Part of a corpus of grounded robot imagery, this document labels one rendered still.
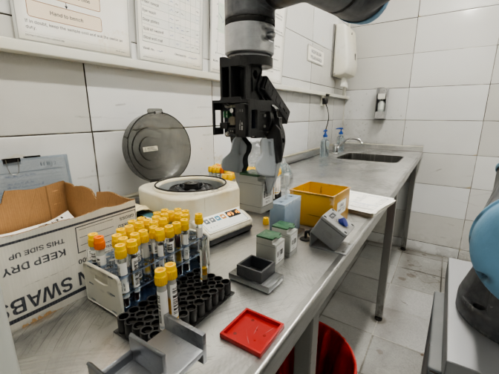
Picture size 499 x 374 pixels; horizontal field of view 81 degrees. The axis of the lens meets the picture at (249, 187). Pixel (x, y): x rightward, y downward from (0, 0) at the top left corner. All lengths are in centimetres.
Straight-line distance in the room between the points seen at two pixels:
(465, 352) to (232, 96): 43
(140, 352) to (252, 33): 42
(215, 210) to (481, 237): 59
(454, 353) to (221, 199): 55
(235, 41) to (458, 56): 250
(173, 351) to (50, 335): 21
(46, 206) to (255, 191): 53
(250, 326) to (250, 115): 31
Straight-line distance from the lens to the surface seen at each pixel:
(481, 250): 31
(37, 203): 83
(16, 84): 89
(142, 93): 105
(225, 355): 45
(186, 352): 40
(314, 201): 82
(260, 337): 47
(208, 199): 74
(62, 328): 56
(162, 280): 41
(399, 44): 291
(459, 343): 47
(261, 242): 61
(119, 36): 102
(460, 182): 288
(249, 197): 51
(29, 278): 56
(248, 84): 45
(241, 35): 46
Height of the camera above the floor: 118
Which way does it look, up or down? 14 degrees down
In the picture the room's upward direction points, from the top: straight up
